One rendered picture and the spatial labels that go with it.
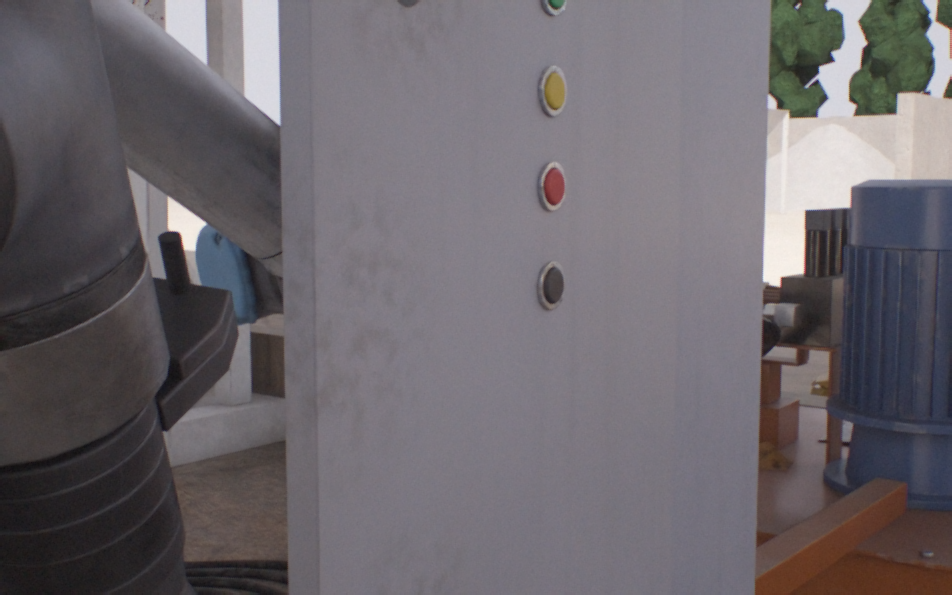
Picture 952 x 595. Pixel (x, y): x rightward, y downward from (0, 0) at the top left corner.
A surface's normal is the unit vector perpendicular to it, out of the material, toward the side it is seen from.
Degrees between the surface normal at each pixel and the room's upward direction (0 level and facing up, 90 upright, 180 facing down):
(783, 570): 90
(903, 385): 90
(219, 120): 81
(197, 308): 25
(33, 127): 88
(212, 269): 103
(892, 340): 90
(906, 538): 0
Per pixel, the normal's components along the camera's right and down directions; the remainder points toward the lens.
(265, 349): -0.63, 0.08
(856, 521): 0.78, 0.07
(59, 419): 0.51, 0.43
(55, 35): 0.95, 0.00
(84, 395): 0.70, 0.34
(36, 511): 0.22, 0.49
